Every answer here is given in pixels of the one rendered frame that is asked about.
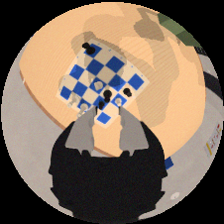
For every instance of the white pawn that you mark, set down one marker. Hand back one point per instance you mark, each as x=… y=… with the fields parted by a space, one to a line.
x=118 y=101

